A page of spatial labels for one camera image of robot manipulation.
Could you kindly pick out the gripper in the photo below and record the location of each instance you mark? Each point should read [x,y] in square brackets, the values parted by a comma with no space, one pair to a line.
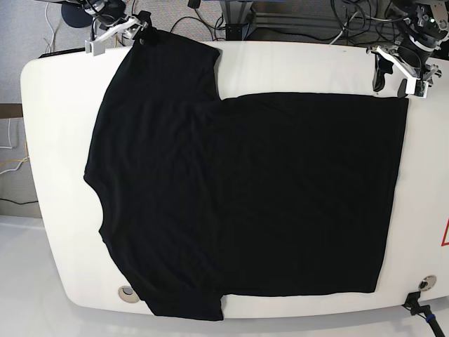
[138,26]
[410,59]

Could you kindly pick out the black T-shirt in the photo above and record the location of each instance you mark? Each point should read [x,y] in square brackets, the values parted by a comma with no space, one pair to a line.
[269,194]

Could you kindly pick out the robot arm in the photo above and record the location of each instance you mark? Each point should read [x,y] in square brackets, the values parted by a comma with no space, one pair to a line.
[117,9]
[422,27]

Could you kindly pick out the round black stand base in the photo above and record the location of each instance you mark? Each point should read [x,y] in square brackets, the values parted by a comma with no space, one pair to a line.
[75,16]

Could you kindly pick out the black flat bar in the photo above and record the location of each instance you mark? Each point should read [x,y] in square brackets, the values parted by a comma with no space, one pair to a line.
[64,52]

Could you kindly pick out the red warning triangle sticker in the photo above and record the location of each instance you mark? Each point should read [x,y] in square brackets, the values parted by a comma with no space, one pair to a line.
[445,241]

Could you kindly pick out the right metal table grommet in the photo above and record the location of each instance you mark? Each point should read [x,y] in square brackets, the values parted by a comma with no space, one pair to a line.
[427,283]

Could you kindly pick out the metal table grommet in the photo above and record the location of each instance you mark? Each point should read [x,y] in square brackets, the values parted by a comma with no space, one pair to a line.
[128,295]
[427,283]

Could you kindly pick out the left metal table grommet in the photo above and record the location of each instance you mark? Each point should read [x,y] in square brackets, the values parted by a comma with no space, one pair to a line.
[128,295]

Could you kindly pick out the white camera box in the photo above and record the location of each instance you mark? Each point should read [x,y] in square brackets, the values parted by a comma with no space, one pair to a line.
[95,47]
[416,87]

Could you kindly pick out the aluminium frame post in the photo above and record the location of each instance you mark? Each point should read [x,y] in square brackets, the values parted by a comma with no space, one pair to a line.
[238,17]

